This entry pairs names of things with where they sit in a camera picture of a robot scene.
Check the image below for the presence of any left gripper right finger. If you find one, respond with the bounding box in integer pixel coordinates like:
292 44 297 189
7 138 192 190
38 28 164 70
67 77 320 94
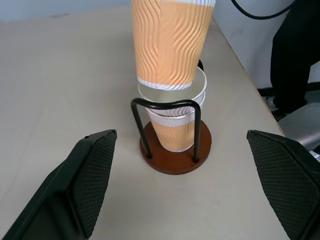
246 129 320 240

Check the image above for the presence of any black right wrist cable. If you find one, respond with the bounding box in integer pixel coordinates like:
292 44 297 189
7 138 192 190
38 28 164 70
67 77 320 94
230 0 297 20

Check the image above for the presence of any person in black clothes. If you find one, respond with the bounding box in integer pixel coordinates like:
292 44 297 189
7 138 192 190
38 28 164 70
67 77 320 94
265 0 320 118

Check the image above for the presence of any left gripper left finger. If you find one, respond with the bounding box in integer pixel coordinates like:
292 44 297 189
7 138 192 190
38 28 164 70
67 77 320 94
0 129 118 240

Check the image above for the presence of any wooden base wire cup rack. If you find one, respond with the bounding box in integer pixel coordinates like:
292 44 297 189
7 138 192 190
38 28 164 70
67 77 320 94
130 59 213 176

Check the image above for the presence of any ribbed tan paper cup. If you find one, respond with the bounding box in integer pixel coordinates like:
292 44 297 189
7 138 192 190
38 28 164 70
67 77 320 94
130 0 217 91
137 66 208 153

